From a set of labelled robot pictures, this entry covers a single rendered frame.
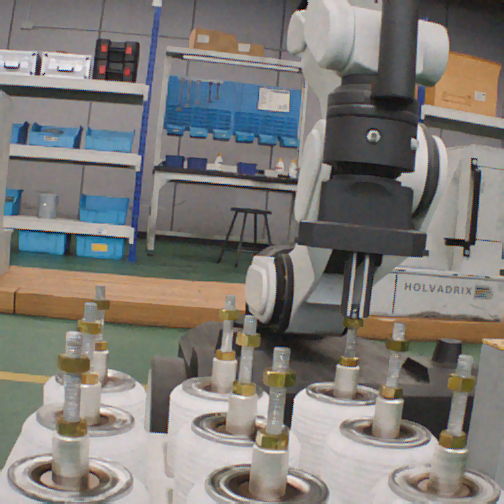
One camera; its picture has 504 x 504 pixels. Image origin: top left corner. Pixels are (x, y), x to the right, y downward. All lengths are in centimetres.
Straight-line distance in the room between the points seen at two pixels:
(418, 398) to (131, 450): 61
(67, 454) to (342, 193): 35
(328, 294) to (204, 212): 774
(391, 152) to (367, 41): 10
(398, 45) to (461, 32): 967
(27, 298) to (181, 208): 651
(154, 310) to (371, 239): 184
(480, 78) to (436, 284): 349
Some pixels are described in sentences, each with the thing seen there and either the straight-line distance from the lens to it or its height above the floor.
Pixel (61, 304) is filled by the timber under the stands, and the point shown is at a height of 5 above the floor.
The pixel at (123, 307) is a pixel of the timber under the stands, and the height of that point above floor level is 6.
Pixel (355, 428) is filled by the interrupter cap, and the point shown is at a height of 25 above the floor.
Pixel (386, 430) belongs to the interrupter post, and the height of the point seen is 26.
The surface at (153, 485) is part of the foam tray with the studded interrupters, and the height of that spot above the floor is 18.
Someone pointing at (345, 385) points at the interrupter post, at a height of 26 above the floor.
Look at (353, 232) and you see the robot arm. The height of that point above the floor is 41.
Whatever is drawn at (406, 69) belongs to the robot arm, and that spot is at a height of 55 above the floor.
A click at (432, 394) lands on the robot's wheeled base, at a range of 103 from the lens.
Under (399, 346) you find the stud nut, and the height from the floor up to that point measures 33.
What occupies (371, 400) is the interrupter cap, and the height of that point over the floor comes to 25.
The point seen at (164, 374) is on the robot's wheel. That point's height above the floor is 19.
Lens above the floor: 41
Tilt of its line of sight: 3 degrees down
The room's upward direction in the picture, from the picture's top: 5 degrees clockwise
